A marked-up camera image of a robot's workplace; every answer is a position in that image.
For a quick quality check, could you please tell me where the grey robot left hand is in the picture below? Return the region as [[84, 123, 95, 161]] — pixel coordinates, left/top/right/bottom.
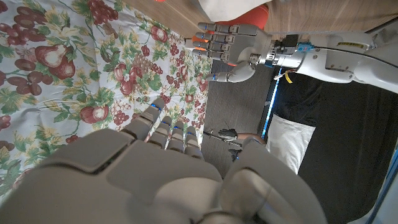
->
[[192, 22, 277, 83]]

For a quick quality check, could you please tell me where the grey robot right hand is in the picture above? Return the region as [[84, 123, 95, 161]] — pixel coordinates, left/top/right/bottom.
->
[[0, 98, 327, 224]]

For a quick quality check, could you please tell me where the person black gloved hand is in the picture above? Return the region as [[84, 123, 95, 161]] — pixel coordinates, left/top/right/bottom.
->
[[217, 128, 239, 142]]

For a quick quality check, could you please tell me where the beige button jacket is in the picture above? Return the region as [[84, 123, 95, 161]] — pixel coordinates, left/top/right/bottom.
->
[[198, 0, 272, 22]]

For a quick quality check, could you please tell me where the person bare forearm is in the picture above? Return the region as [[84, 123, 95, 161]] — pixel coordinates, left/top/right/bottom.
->
[[238, 133, 267, 146]]

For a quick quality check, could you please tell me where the fruit print backdrop cloth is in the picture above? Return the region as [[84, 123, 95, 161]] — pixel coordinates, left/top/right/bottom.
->
[[0, 0, 214, 203]]

